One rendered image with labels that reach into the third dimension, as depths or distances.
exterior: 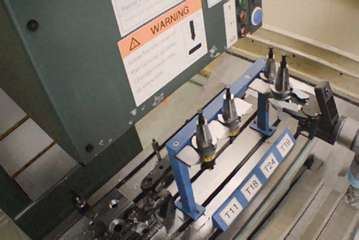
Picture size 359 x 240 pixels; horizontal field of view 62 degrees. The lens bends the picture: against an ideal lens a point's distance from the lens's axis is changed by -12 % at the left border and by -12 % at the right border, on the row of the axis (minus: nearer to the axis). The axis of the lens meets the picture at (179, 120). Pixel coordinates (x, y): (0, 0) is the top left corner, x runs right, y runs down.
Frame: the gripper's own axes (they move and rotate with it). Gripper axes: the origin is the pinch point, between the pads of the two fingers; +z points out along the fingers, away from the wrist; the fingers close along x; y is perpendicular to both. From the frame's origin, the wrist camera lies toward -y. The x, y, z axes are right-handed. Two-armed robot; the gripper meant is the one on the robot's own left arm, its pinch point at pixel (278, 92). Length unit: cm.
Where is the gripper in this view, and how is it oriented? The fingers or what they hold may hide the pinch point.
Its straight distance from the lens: 92.1
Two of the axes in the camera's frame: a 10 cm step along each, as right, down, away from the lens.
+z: -7.3, -4.1, 5.4
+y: 1.2, 7.0, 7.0
